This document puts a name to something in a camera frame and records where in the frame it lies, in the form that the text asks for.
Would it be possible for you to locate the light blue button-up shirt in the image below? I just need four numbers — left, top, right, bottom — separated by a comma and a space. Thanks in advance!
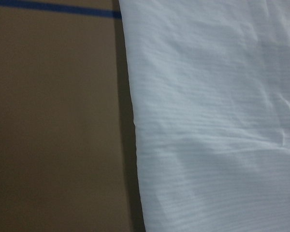
119, 0, 290, 232

